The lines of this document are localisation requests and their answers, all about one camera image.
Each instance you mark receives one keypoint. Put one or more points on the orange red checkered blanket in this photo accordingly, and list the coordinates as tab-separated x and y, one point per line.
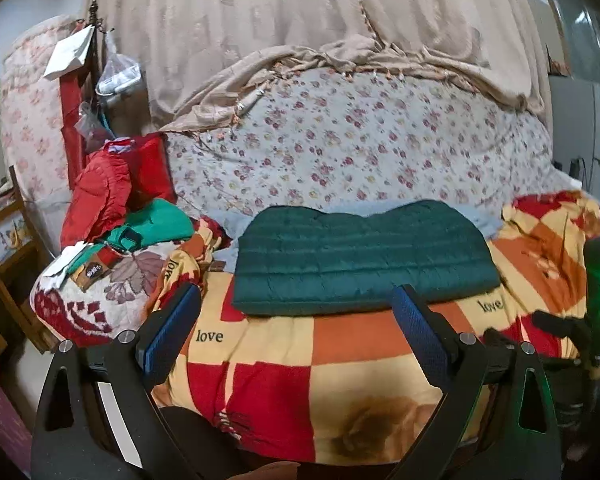
346	389

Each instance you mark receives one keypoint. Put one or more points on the teal green garment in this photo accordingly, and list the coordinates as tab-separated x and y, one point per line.
158	222

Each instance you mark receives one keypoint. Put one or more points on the rolled pink floral quilt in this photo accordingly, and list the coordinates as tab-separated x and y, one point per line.
31	114

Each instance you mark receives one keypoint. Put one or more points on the grey cabinet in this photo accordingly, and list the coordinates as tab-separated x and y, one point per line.
576	130

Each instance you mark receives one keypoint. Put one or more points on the white paper bag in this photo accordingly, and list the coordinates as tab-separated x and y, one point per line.
69	54

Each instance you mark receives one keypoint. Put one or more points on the beige fringed curtain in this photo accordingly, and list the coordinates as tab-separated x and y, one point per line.
204	59

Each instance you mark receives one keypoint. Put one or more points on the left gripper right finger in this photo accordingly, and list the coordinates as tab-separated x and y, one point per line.
496	417

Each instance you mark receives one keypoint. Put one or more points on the dark green puffer jacket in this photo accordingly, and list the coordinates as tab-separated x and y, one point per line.
298	261

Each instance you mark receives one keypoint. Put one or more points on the floral white bed sheet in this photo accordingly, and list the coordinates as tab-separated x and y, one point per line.
320	139

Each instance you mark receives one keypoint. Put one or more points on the wooden chair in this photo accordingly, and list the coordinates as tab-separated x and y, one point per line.
23	256

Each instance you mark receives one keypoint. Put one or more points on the white red leaf blanket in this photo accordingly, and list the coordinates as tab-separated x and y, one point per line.
111	305

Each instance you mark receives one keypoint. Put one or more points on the light blue fleece garment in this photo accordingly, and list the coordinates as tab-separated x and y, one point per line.
235	223

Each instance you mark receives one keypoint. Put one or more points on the hanging plastic bag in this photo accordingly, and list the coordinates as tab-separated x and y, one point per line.
120	73

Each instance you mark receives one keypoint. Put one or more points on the red pillow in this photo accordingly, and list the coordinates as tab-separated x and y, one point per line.
122	177

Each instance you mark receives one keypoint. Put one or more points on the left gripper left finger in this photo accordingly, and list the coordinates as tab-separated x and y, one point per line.
97	418

